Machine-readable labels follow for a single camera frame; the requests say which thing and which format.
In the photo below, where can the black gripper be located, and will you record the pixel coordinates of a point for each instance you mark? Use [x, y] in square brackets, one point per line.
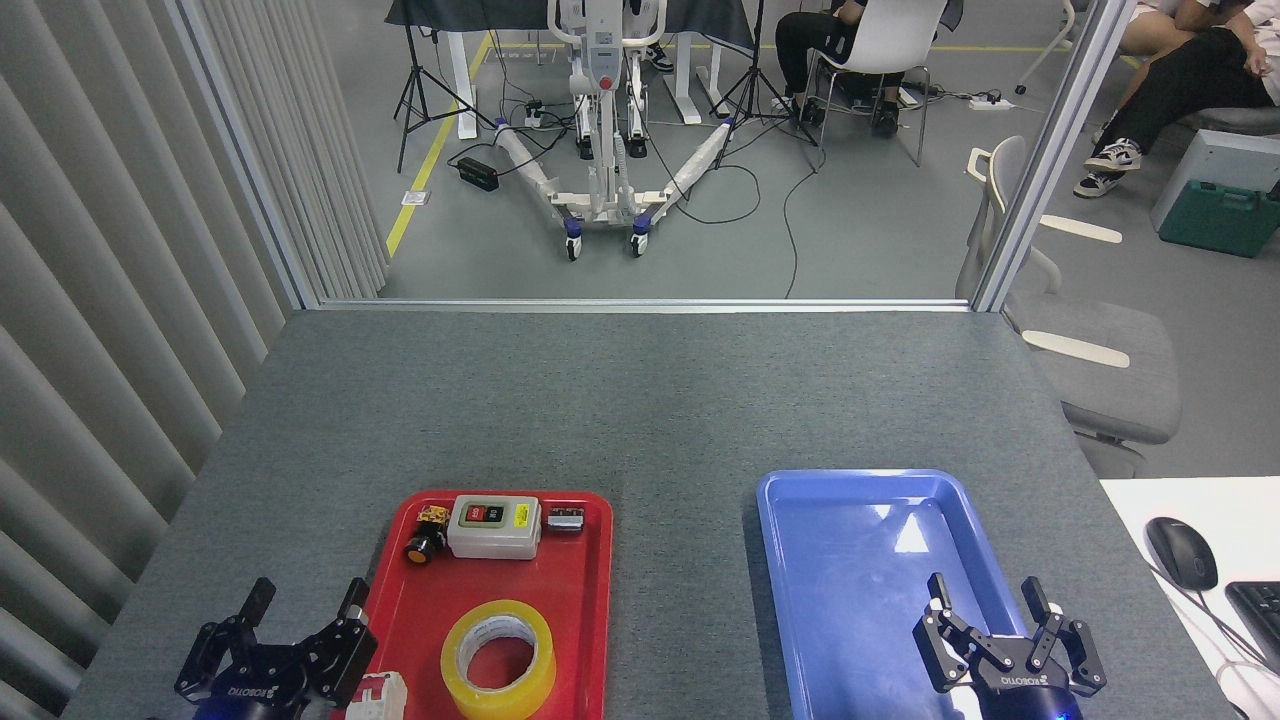
[1015, 695]
[260, 690]

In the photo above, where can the yellow roll of tape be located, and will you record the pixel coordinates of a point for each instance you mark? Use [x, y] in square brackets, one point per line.
[456, 668]

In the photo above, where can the white and red breaker block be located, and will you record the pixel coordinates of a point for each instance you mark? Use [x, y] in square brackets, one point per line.
[385, 695]

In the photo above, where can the blue plastic tray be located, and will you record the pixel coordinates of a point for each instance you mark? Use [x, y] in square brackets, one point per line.
[850, 580]

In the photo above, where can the black and yellow push button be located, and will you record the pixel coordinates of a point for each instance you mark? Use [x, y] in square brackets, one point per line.
[424, 545]

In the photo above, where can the black computer mouse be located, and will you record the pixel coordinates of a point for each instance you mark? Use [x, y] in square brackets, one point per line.
[1182, 552]

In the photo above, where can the black keyboard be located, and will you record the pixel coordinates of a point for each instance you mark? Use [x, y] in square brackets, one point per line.
[1260, 615]

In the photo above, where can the white side table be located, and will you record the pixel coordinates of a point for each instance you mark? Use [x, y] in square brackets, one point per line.
[1240, 520]

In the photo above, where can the red plastic tray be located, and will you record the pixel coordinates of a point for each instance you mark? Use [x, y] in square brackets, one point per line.
[575, 620]

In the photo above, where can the grey office chair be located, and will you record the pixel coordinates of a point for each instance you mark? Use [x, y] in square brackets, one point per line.
[1110, 370]

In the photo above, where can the grey vertical blinds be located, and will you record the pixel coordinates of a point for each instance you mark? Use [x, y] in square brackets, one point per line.
[100, 300]

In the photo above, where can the floor outlet plate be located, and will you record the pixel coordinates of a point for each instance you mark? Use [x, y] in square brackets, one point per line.
[415, 198]

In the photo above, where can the green plastic case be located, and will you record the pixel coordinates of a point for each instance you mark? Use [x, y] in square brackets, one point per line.
[1220, 220]

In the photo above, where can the black power adapter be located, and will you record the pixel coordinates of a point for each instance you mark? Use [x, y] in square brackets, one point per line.
[478, 174]

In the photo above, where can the white power strip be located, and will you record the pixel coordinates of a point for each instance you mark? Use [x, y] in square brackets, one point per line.
[990, 102]

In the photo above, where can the black tripod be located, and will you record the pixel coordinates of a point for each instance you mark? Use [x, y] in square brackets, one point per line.
[412, 75]
[756, 70]

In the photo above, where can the person with black white sneakers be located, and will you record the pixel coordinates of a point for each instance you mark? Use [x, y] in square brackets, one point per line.
[1180, 85]

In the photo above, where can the white stand on wheels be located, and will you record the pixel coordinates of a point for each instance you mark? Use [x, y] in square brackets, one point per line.
[603, 120]

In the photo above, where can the white chair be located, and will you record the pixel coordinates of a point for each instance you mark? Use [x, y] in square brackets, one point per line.
[890, 35]

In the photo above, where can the person in white chair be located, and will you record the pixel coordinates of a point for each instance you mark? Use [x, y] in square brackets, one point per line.
[800, 40]

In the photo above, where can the desk with dark cloth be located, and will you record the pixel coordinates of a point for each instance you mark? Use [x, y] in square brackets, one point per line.
[460, 10]

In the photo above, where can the grey two-button switch box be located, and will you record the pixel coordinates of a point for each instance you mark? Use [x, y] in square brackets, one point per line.
[490, 540]

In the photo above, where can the small silver black switch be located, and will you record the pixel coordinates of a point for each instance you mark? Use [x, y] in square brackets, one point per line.
[565, 520]

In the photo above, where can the silver frame post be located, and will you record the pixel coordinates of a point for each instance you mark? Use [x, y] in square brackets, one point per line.
[1050, 150]
[245, 160]

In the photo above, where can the silver frame rail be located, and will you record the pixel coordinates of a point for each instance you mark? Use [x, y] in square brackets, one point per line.
[640, 304]

